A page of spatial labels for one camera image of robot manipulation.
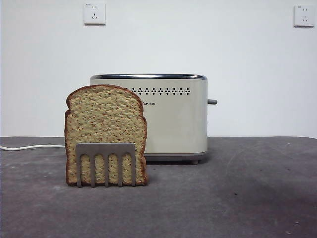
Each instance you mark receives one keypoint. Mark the brown wholegrain bread slice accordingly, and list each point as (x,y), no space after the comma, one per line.
(104,119)

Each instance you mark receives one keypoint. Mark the grey toaster lever knob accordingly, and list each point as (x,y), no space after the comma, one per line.
(213,101)

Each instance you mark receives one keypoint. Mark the cream toaster with chrome top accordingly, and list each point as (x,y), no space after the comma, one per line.
(173,124)

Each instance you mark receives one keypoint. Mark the silver metal toast rack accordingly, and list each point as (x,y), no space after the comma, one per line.
(106,148)

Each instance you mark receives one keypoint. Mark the white wall socket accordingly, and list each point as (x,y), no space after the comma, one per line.
(94,14)
(305,16)

